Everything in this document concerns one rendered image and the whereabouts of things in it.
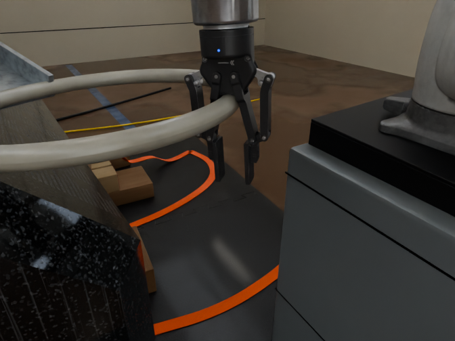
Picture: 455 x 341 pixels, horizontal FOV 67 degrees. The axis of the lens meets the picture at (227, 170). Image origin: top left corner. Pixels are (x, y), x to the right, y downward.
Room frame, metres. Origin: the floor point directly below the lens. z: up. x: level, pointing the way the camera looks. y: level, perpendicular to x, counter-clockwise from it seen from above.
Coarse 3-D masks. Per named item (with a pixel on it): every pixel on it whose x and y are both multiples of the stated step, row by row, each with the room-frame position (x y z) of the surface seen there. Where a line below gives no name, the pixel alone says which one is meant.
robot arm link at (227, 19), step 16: (192, 0) 0.49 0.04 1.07; (208, 0) 0.47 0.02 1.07; (224, 0) 0.47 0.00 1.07; (240, 0) 0.47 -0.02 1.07; (256, 0) 0.49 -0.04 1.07; (192, 16) 0.50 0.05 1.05; (208, 16) 0.47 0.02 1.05; (224, 16) 0.47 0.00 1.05; (240, 16) 0.47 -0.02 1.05; (256, 16) 0.49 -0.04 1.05
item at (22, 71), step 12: (0, 48) 0.81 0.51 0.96; (0, 60) 0.82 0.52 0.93; (12, 60) 0.79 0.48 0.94; (24, 60) 0.76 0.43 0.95; (0, 72) 0.77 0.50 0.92; (12, 72) 0.78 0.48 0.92; (24, 72) 0.77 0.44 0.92; (36, 72) 0.74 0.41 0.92; (48, 72) 0.73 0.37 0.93; (0, 84) 0.72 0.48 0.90; (12, 84) 0.73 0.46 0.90; (24, 84) 0.75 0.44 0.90; (48, 96) 0.72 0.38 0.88; (0, 108) 0.64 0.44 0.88
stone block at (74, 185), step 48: (0, 144) 0.66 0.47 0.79; (0, 192) 0.49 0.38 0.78; (48, 192) 0.57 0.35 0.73; (96, 192) 0.73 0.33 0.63; (0, 240) 0.43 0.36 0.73; (48, 240) 0.48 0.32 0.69; (96, 240) 0.54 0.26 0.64; (0, 288) 0.41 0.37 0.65; (48, 288) 0.44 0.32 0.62; (96, 288) 0.48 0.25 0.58; (144, 288) 0.59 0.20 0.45; (0, 336) 0.39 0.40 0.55; (48, 336) 0.43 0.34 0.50; (96, 336) 0.46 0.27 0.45; (144, 336) 0.56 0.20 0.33
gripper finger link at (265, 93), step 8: (272, 72) 0.49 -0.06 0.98; (264, 80) 0.48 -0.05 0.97; (272, 80) 0.48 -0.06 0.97; (264, 88) 0.48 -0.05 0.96; (264, 96) 0.48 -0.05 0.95; (264, 104) 0.48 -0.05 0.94; (264, 112) 0.48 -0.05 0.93; (264, 120) 0.48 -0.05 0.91; (264, 128) 0.48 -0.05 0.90; (264, 136) 0.47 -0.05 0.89
